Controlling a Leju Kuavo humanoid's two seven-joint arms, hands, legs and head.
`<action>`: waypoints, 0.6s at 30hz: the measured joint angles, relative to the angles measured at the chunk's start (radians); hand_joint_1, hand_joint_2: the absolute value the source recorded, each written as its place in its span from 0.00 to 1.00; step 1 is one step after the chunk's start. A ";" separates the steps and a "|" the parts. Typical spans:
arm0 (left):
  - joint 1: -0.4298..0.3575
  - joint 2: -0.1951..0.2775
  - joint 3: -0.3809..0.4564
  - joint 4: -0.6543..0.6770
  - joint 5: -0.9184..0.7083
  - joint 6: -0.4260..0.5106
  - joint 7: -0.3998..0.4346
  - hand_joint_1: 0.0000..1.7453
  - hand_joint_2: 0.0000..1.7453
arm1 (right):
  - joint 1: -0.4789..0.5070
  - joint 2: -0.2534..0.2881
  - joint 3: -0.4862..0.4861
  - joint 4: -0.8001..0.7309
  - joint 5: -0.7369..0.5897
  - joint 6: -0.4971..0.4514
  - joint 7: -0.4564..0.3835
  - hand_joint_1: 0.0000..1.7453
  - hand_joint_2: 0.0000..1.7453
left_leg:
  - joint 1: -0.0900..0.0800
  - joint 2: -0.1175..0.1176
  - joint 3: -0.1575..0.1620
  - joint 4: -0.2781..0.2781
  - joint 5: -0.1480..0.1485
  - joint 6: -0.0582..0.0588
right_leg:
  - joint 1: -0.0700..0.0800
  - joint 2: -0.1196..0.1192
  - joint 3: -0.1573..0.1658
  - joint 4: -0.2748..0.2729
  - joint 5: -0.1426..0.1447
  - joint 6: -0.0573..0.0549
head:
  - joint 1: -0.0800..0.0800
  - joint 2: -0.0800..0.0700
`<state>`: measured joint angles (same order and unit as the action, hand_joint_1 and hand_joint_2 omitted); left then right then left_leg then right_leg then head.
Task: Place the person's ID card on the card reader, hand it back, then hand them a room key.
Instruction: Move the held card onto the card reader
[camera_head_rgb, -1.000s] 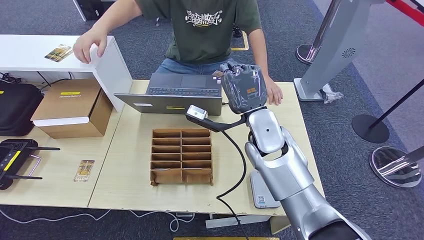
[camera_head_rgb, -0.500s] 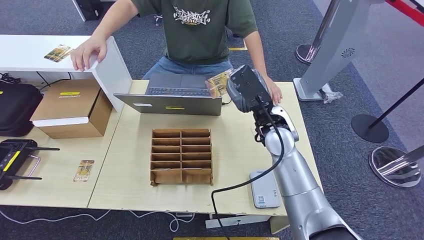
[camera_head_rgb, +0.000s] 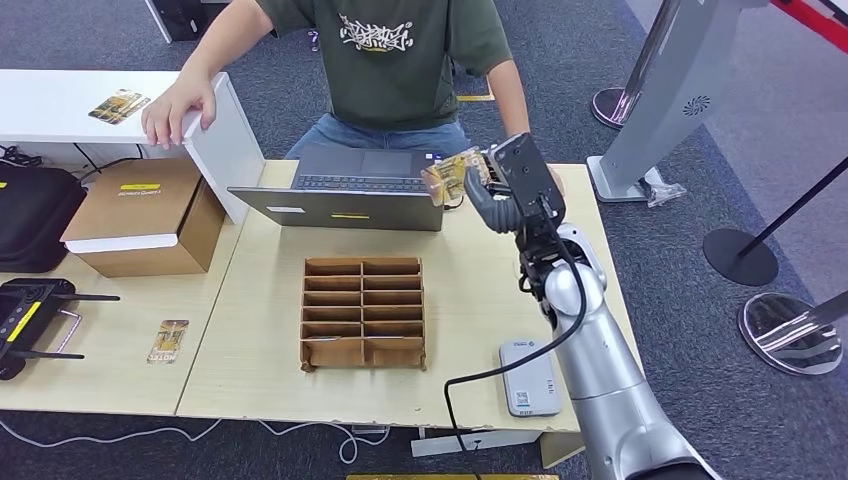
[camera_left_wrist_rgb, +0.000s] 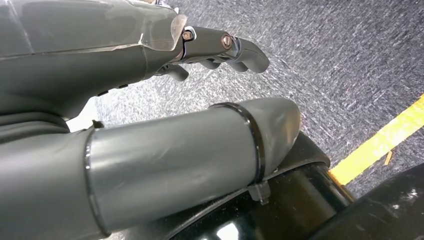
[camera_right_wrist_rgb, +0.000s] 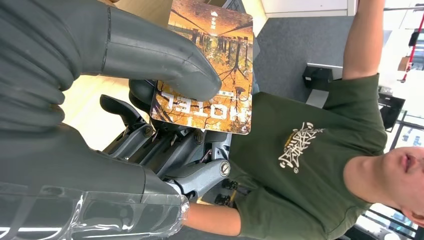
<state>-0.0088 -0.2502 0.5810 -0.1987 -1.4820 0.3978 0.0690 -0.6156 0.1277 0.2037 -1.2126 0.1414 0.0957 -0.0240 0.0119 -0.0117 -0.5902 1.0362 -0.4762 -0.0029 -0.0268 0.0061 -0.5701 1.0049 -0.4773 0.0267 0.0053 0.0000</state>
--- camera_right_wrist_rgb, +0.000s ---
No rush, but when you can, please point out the person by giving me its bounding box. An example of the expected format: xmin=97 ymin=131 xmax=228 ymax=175
xmin=183 ymin=0 xmax=424 ymax=240

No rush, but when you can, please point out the white shelf unit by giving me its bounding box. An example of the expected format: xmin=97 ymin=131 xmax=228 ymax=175
xmin=259 ymin=0 xmax=360 ymax=19

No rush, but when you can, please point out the black office chair base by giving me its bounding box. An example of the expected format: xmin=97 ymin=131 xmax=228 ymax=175
xmin=214 ymin=178 xmax=240 ymax=207

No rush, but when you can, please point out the black computer tower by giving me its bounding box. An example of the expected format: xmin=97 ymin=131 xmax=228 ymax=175
xmin=302 ymin=64 xmax=334 ymax=93

